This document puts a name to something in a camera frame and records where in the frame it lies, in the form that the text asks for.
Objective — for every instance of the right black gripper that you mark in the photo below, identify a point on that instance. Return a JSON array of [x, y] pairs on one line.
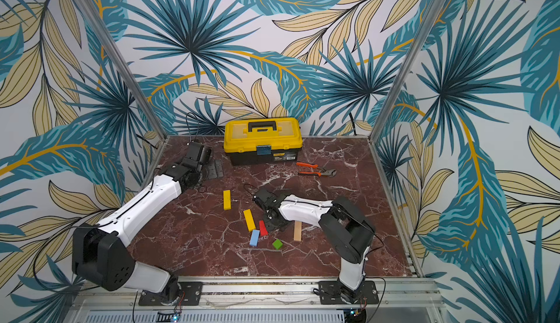
[[271, 209]]

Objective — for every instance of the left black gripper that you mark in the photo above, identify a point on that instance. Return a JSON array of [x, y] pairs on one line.
[[213, 173]]

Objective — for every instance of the red block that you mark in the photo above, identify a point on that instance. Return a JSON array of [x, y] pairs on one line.
[[262, 228]]

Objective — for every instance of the yellow block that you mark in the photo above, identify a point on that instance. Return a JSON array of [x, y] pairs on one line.
[[249, 219], [227, 201]]

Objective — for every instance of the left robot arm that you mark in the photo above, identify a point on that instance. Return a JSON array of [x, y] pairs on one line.
[[100, 252]]

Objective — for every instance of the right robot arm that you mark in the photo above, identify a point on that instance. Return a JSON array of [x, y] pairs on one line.
[[343, 224]]

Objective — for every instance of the light blue block lower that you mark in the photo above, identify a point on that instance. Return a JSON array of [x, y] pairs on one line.
[[255, 234]]

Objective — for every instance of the green small cube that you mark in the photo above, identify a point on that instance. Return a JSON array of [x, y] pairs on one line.
[[277, 244]]

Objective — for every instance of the natural wood block lower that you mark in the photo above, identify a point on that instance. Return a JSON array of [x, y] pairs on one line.
[[297, 235]]

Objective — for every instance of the yellow black toolbox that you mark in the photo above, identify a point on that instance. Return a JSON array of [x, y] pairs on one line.
[[260, 141]]

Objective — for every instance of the large orange-handled pliers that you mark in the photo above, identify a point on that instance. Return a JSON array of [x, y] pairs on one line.
[[315, 171]]

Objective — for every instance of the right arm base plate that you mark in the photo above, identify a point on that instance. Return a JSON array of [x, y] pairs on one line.
[[335, 293]]

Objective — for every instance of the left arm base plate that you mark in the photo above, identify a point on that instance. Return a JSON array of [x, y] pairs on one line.
[[176, 294]]

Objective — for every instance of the aluminium front rail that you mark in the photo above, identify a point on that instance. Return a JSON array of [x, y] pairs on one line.
[[267, 299]]

